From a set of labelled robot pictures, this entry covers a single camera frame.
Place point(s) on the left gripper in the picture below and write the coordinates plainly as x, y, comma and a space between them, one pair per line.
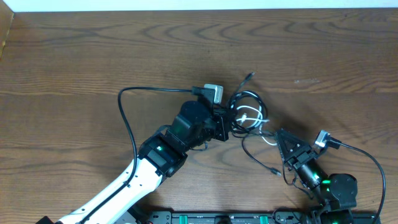
222, 119

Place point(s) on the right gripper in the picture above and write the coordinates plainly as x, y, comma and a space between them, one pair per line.
303, 149

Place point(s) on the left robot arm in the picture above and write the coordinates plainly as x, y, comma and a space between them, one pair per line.
159, 157

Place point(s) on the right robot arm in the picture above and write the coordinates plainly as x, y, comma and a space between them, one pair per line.
333, 192

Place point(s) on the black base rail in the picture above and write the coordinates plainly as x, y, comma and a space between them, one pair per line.
282, 215

